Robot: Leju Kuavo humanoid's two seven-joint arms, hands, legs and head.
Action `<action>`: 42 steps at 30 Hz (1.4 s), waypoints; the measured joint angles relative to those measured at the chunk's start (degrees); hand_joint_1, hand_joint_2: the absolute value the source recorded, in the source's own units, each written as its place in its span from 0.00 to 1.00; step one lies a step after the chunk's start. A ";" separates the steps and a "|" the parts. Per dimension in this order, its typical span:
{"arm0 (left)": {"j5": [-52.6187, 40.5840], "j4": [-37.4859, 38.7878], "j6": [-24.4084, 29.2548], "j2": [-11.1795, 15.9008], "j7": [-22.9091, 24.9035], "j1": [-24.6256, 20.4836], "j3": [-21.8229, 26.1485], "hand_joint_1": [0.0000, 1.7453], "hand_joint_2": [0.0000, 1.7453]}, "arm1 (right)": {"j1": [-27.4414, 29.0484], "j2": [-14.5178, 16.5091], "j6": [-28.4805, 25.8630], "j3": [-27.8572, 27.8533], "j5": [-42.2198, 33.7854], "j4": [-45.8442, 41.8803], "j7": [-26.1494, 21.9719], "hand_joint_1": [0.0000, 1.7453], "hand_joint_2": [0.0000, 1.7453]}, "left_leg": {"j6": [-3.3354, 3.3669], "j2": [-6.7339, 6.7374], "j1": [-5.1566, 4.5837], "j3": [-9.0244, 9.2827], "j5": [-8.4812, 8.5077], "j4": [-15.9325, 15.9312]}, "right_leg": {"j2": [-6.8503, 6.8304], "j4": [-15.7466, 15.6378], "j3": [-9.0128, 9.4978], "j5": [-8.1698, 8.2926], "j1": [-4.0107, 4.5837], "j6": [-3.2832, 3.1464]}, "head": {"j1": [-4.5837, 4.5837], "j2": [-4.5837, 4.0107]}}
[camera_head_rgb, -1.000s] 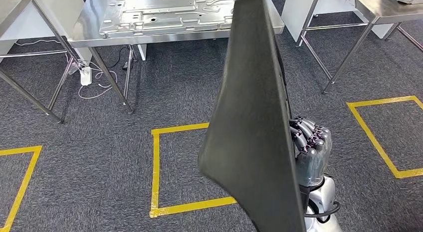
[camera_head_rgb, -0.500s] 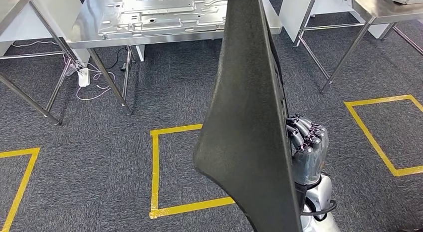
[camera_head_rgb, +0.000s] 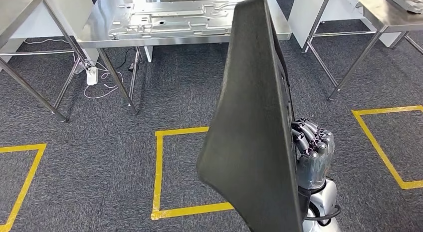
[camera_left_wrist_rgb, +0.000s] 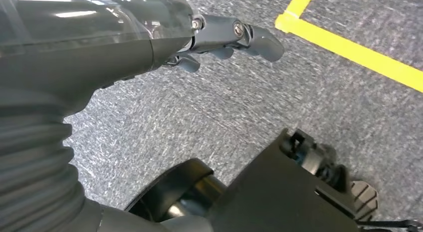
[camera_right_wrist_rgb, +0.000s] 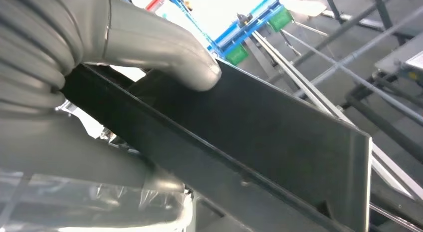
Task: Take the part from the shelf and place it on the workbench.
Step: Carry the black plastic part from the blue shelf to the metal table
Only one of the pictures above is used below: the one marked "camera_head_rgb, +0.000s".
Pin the dark grey camera bracket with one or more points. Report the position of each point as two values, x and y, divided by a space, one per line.
304 200

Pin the black plastic panel part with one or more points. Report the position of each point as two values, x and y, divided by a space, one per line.
251 124

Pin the white power strip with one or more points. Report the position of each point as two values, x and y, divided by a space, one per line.
92 76

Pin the stainless steel workbench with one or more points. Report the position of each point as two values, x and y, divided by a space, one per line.
99 29
373 9
20 5

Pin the stamped sheet metal plate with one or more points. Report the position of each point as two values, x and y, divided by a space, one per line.
171 22
406 0

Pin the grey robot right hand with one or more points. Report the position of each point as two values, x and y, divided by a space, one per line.
314 167

